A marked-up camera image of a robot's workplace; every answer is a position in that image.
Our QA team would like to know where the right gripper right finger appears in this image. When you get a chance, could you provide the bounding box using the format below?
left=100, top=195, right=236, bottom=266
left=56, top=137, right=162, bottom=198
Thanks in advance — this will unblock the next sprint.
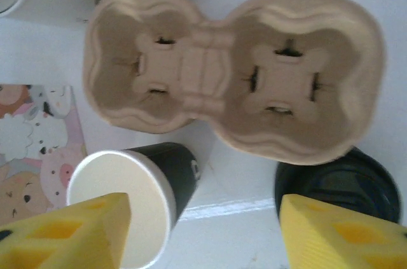
left=279, top=194, right=407, bottom=269

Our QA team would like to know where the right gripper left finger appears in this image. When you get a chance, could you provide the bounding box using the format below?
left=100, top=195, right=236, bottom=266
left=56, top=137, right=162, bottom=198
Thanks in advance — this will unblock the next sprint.
left=0, top=193, right=132, bottom=269

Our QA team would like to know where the black paper coffee cup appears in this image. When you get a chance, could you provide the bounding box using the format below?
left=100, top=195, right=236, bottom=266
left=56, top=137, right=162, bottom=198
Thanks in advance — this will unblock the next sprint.
left=66, top=141, right=203, bottom=269

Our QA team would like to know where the animal print gift bag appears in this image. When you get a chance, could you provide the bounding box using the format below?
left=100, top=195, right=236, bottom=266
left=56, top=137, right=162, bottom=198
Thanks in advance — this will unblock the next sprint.
left=0, top=83, right=88, bottom=228

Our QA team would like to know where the brown pulp cup carrier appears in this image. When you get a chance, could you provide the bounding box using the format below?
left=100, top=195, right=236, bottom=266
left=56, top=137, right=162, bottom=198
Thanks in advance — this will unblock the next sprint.
left=83, top=0, right=387, bottom=167

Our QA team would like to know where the black plastic cup lid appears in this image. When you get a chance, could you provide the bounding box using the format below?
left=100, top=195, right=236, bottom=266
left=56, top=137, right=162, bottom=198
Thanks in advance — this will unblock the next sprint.
left=273, top=146, right=402, bottom=225

